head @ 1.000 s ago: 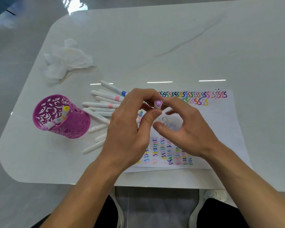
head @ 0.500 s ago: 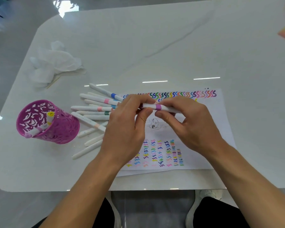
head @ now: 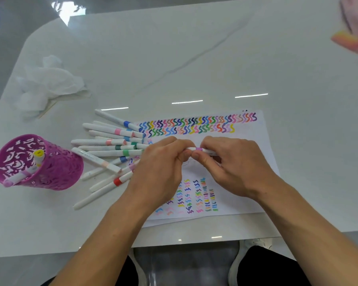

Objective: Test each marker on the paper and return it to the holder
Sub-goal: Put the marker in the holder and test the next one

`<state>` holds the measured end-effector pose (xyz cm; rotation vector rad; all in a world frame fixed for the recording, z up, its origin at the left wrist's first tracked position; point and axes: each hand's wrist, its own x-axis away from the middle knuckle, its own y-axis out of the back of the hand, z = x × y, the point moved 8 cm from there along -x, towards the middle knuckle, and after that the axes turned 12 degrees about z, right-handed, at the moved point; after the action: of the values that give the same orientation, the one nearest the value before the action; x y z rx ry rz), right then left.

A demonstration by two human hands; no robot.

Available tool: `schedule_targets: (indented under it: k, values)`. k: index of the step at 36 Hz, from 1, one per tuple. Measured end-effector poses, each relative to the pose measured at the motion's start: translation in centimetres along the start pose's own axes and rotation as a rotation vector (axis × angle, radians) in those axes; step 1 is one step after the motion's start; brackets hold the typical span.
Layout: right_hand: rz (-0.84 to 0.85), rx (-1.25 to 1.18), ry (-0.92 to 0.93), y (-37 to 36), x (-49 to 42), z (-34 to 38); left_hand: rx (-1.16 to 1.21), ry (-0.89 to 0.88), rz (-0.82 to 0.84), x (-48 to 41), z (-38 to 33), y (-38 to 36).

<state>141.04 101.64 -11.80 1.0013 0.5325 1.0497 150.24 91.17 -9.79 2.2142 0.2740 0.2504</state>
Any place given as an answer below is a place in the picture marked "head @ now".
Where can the peach banded white marker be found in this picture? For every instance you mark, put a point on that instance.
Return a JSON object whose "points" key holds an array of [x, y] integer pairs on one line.
{"points": [[89, 157]]}

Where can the purple banded white marker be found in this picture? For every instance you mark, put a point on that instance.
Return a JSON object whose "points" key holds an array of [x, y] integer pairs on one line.
{"points": [[198, 149]]}

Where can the red banded white marker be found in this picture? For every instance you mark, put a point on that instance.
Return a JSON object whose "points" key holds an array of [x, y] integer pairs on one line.
{"points": [[92, 198]]}

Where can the person's left hand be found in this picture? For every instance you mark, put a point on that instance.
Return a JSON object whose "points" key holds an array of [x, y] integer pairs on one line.
{"points": [[158, 175]]}

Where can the person's left forearm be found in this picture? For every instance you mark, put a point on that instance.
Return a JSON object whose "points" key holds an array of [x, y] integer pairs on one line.
{"points": [[98, 253]]}

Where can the yellow banded white marker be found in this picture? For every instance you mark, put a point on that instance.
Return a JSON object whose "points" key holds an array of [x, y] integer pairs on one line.
{"points": [[38, 154]]}

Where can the pink perforated pen holder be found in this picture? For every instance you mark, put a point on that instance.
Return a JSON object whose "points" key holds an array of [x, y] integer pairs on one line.
{"points": [[62, 172]]}

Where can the crumpled white tissue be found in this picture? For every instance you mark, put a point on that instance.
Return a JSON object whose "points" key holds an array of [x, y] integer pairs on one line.
{"points": [[50, 83]]}

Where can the lilac banded white marker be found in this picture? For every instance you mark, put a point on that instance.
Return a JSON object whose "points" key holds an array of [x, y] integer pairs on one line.
{"points": [[16, 178]]}

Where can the person's right white shoe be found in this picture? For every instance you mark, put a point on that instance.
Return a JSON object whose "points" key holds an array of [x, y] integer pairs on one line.
{"points": [[238, 259]]}

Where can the black trousers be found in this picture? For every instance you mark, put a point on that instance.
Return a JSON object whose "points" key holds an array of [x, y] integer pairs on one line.
{"points": [[271, 271]]}

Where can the person's right hand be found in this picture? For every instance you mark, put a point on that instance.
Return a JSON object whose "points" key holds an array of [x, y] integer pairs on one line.
{"points": [[241, 169]]}

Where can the bunch of white markers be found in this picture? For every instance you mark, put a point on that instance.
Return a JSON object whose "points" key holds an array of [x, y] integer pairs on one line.
{"points": [[101, 141]]}

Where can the person's right forearm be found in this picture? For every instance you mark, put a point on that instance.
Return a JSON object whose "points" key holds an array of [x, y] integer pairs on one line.
{"points": [[316, 241]]}

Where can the pink yellow eraser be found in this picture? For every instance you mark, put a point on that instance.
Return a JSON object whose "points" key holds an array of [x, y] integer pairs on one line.
{"points": [[347, 41]]}

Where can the pink pencil case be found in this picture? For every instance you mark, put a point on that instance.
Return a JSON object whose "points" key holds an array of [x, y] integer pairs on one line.
{"points": [[356, 14]]}

